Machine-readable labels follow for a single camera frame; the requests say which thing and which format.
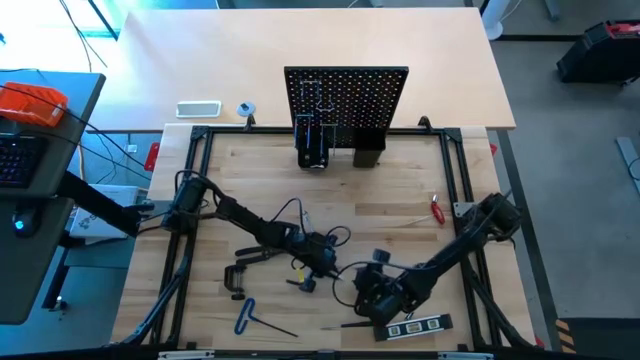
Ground black computer mouse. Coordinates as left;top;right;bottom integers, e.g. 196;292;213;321
12;207;41;239

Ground black spirit level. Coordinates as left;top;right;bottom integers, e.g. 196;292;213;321
372;313;455;343

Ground black C-clamp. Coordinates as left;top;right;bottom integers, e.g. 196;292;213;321
223;263;249;302

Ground black metal pegboard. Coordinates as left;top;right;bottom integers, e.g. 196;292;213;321
283;65;410;149

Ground light wooden desk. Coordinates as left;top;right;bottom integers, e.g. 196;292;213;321
89;7;517;132

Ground black equipment case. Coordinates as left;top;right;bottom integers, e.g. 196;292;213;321
556;19;640;85

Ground black keyboard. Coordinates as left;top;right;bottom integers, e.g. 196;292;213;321
0;134;49;190

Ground black aluminium table frame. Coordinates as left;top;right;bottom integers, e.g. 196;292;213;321
119;115;539;351

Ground black diagonal strut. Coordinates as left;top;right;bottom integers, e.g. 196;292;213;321
57;169;156;239

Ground white pedestal base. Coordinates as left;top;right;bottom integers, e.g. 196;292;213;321
482;0;524;41

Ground blue T-handle hex key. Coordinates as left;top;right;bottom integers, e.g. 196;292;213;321
233;297;300;339

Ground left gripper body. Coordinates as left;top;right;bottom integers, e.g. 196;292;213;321
293;230;339;274

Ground red-handled screwdriver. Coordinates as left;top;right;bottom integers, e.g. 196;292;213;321
403;194;447;227

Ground orange plastic case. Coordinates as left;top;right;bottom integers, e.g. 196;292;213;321
0;82;69;128

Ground large black-handled screwdriver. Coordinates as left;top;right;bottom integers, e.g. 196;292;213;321
319;321;376;331

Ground white rectangular tray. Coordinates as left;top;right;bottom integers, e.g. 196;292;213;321
175;100;223;120

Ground white cardboard box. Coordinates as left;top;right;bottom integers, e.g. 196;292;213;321
69;183;142;240

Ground black wire stripper pliers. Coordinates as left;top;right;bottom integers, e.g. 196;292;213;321
233;243;284;267

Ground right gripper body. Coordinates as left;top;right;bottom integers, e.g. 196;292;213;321
354;264;406;329

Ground dark grey side desk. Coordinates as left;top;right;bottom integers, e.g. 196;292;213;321
0;69;107;326

